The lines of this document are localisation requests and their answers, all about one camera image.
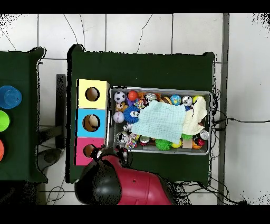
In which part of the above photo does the shallow metal mesh bin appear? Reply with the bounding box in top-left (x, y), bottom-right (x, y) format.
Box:
top-left (106, 85), bottom-right (212, 156)

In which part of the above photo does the wooden box with three holes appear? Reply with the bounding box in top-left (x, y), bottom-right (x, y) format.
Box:
top-left (75, 79), bottom-right (111, 166)

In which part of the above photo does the blue fuzzy toy with eyes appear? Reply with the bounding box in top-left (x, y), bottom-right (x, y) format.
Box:
top-left (123, 105), bottom-right (141, 124)

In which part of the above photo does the orange ball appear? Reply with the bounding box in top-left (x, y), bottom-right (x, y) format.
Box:
top-left (127, 90), bottom-right (139, 101)

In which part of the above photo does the white baseball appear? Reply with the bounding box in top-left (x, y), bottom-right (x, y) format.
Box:
top-left (113, 111), bottom-right (126, 124)

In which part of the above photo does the black and white soccer ball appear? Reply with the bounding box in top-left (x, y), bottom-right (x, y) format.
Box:
top-left (113, 91), bottom-right (127, 104)

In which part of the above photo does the light blue muslin cloth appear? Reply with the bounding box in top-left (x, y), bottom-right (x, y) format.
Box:
top-left (131, 99), bottom-right (187, 144)

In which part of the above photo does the globe print ball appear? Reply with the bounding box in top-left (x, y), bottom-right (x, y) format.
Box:
top-left (170, 94), bottom-right (182, 106)

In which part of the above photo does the green spiky ball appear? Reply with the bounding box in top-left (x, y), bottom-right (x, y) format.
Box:
top-left (155, 138), bottom-right (172, 152)

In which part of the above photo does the dark green tablecloth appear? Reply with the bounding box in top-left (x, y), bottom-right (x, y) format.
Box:
top-left (0, 47), bottom-right (48, 183)
top-left (65, 43), bottom-right (216, 184)

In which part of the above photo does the cream muslin cloth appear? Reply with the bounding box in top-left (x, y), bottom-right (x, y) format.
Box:
top-left (181, 96), bottom-right (208, 136)

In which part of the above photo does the blue plastic cup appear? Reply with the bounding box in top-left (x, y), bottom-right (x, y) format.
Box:
top-left (0, 85), bottom-right (23, 110)

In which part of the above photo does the green plastic cup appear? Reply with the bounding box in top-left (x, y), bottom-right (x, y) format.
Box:
top-left (0, 110), bottom-right (11, 133)

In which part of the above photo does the black cable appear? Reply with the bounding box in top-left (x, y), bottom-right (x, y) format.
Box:
top-left (213, 117), bottom-right (270, 132)

